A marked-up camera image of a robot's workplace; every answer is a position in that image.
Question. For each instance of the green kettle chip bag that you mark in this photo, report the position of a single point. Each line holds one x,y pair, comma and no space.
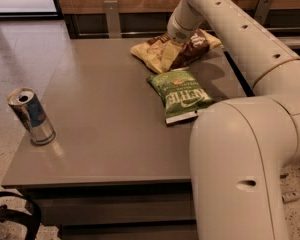
182,95

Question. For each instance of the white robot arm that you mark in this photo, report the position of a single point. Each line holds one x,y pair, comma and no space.
239,146

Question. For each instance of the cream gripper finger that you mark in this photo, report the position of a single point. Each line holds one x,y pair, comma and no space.
170,53

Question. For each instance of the black strap bag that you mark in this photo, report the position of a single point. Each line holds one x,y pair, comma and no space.
30,221

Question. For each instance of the grey cabinet top drawer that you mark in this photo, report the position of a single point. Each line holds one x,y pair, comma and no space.
116,209

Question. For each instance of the grey cabinet lower drawer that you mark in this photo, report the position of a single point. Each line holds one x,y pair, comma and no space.
169,230

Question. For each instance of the grey cabinet drawer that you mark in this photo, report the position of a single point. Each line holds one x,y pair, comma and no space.
116,209
169,230

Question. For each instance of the left metal bracket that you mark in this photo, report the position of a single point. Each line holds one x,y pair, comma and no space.
112,18

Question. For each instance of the brown sea salt chip bag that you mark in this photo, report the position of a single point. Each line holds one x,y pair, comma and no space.
150,51

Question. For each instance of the metal bracket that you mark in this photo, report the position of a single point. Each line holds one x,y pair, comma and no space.
112,18
262,10

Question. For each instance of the silver blue redbull can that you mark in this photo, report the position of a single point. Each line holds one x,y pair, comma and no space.
28,109

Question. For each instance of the right metal bracket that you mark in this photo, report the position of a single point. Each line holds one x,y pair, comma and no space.
262,10

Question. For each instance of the white power strip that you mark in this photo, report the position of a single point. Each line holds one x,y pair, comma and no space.
290,197

